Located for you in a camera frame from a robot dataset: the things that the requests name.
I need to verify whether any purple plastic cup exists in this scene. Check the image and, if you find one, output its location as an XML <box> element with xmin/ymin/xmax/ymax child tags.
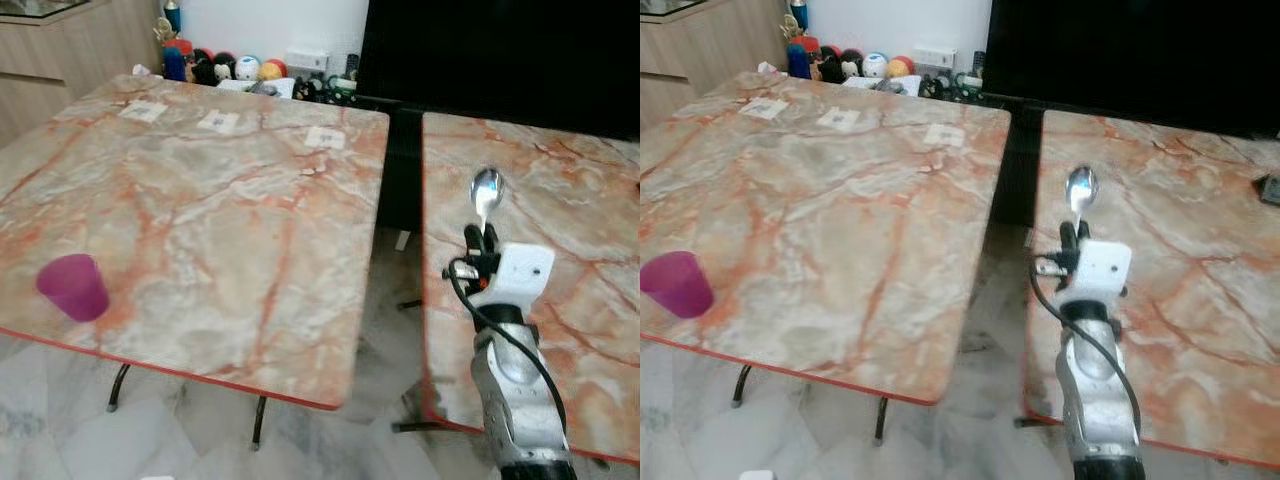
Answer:
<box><xmin>640</xmin><ymin>251</ymin><xmax>716</xmax><ymax>320</ymax></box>
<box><xmin>36</xmin><ymin>253</ymin><xmax>111</xmax><ymax>323</ymax></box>

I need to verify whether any light wooden cabinet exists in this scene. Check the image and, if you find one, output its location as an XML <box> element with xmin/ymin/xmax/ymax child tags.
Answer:
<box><xmin>640</xmin><ymin>0</ymin><xmax>792</xmax><ymax>133</ymax></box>
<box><xmin>0</xmin><ymin>0</ymin><xmax>167</xmax><ymax>148</ymax></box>

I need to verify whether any silver metal spoon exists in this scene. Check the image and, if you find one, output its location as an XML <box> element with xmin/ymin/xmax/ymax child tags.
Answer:
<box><xmin>1065</xmin><ymin>164</ymin><xmax>1100</xmax><ymax>237</ymax></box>
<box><xmin>470</xmin><ymin>167</ymin><xmax>507</xmax><ymax>239</ymax></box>

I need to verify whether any black plush toy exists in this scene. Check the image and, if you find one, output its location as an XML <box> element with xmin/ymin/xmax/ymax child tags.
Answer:
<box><xmin>817</xmin><ymin>46</ymin><xmax>864</xmax><ymax>84</ymax></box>
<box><xmin>191</xmin><ymin>47</ymin><xmax>239</xmax><ymax>87</ymax></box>

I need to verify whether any blue and red toy figure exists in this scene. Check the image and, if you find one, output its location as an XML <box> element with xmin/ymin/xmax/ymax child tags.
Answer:
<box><xmin>784</xmin><ymin>34</ymin><xmax>817</xmax><ymax>80</ymax></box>
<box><xmin>158</xmin><ymin>36</ymin><xmax>194</xmax><ymax>83</ymax></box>

